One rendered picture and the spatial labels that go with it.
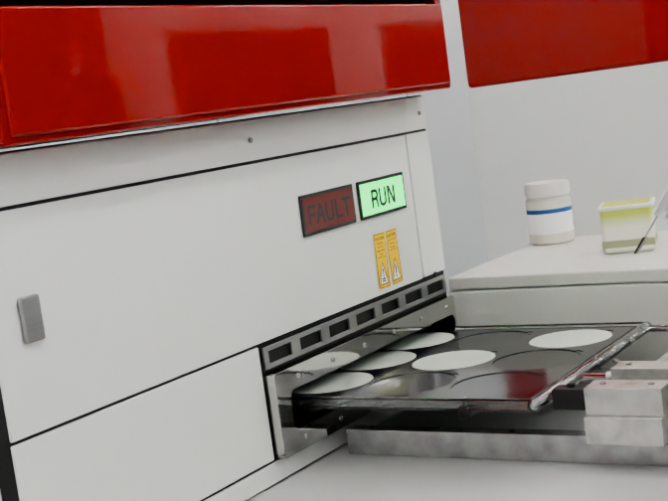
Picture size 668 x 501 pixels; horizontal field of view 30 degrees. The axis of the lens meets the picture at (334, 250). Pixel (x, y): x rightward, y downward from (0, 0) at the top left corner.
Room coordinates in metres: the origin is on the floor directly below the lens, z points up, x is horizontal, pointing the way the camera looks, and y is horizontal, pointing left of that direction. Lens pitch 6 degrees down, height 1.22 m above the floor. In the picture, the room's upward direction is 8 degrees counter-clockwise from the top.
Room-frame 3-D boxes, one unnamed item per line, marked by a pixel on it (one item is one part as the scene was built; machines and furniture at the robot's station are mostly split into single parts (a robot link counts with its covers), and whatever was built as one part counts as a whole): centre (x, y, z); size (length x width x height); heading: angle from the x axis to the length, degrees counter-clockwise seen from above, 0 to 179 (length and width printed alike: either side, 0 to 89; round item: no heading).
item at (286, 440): (1.52, -0.03, 0.89); 0.44 x 0.02 x 0.10; 147
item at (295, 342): (1.52, -0.03, 0.96); 0.44 x 0.01 x 0.02; 147
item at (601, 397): (1.22, -0.27, 0.89); 0.08 x 0.03 x 0.03; 57
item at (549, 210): (1.94, -0.34, 1.01); 0.07 x 0.07 x 0.10
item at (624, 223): (1.74, -0.42, 1.00); 0.07 x 0.07 x 0.07; 72
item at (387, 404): (1.32, -0.03, 0.90); 0.37 x 0.01 x 0.01; 57
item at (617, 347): (1.38, -0.28, 0.90); 0.38 x 0.01 x 0.01; 147
